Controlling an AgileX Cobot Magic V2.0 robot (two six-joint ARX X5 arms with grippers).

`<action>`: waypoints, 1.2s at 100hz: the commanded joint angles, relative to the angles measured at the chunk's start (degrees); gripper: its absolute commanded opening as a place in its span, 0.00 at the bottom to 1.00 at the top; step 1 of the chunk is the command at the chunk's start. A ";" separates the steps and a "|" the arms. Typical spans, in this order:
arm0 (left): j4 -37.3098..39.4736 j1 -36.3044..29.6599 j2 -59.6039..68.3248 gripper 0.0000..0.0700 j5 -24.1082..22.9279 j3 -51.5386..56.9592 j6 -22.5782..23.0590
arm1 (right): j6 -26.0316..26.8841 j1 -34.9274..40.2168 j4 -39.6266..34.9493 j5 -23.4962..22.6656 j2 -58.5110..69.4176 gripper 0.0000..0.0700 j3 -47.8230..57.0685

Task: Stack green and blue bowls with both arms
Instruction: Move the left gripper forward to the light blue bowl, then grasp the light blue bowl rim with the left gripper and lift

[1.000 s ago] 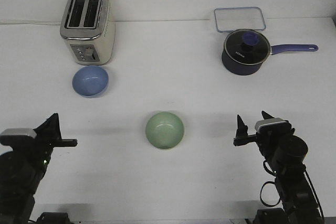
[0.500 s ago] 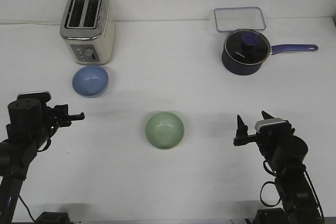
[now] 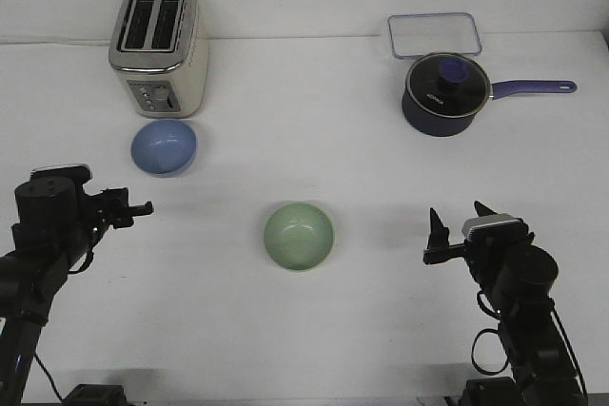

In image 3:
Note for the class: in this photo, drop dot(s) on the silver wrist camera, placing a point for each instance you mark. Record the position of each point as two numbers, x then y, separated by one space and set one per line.
479 225
79 173

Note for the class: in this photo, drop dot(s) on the silver two-slot toaster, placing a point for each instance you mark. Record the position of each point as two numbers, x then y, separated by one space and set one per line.
159 52

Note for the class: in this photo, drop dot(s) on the green bowl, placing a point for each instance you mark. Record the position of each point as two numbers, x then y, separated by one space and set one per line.
298 236

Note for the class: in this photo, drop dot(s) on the clear plastic container lid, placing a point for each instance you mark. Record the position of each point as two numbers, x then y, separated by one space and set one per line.
415 35

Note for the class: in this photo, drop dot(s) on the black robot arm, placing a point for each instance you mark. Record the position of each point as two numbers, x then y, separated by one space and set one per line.
515 278
59 226

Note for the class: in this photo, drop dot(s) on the dark blue saucepan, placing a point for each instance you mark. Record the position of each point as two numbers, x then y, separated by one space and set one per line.
438 126

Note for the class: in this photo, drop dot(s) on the blue bowl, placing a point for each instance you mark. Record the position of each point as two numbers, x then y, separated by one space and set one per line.
163 148

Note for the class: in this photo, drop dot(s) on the glass pot lid blue knob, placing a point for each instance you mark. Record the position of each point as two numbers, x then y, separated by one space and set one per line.
447 84

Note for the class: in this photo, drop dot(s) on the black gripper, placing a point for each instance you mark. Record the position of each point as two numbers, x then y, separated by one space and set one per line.
110 208
484 256

